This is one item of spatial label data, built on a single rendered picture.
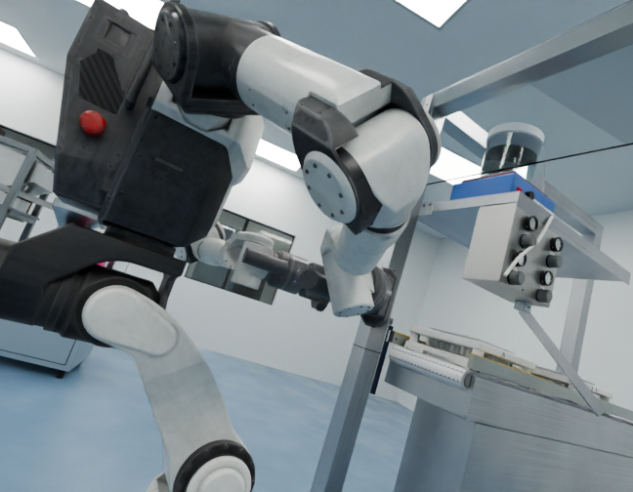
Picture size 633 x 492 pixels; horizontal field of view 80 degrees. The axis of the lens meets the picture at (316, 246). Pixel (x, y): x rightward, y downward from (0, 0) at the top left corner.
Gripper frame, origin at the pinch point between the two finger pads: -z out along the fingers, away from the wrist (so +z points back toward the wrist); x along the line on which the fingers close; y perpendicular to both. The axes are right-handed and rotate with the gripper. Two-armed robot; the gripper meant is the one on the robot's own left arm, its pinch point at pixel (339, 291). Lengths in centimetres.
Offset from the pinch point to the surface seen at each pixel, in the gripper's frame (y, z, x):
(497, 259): 18.9, -27.8, -18.1
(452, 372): 12.9, -28.5, 10.1
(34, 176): -294, 165, -30
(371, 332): -10.0, -18.2, 7.0
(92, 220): -232, 101, -8
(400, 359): -4.3, -26.1, 11.6
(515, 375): 15.1, -45.8, 6.1
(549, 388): 13, -62, 6
